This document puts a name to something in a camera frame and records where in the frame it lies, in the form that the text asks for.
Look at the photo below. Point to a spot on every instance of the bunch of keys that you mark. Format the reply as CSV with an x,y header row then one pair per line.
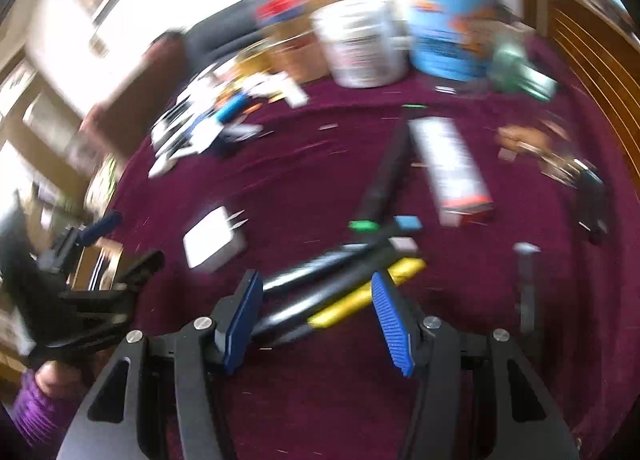
x,y
562,165

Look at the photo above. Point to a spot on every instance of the person's left forearm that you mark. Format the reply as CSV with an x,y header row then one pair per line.
x,y
32,410

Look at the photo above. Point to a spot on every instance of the red-lidded packet jar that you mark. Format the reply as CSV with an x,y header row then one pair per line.
x,y
280,10

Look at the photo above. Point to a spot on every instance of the black leather sofa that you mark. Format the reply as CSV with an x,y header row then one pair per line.
x,y
225,35

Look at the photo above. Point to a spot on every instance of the white plastic tub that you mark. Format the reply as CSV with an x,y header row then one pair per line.
x,y
362,43

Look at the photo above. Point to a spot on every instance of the yellow marker pen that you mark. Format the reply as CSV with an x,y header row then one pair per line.
x,y
360,297

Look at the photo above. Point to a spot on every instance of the white barcode carton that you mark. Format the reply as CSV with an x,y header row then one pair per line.
x,y
452,165

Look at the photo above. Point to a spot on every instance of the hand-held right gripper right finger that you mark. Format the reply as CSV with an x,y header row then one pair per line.
x,y
392,325

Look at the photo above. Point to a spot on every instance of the blue-capped black marker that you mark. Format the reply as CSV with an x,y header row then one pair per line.
x,y
340,252

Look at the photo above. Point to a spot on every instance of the orange-labelled jar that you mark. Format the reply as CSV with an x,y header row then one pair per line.
x,y
297,58

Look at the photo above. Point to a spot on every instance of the maroon chair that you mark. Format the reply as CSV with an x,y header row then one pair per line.
x,y
135,90

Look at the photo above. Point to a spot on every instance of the long black green-banded marker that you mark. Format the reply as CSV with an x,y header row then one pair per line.
x,y
382,180

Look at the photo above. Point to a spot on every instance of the grey-capped black marker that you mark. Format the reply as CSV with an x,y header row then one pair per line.
x,y
527,285

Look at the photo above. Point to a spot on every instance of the wooden side cabinet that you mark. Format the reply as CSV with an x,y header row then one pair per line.
x,y
595,65

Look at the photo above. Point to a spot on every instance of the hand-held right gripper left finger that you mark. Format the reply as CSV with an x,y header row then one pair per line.
x,y
245,325

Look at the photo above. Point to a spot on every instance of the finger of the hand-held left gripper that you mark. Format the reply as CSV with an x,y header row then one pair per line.
x,y
102,227
142,267

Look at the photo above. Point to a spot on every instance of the wooden glass-door cabinet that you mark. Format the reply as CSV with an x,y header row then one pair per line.
x,y
35,105

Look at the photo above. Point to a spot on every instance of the blue-labelled clear jar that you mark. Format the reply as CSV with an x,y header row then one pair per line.
x,y
450,33

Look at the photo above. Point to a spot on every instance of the pile of white boxes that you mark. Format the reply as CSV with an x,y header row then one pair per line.
x,y
185,135

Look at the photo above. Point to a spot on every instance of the person's left hand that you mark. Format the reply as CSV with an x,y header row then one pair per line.
x,y
60,380

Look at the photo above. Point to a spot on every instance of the maroon velvet tablecloth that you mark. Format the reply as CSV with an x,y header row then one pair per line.
x,y
310,180

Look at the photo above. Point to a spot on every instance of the white charger plug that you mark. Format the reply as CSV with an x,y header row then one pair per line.
x,y
212,242

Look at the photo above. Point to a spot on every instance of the black key fob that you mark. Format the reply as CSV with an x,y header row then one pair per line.
x,y
592,205

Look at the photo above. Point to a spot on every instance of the white-capped black marker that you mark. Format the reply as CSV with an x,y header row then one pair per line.
x,y
340,280

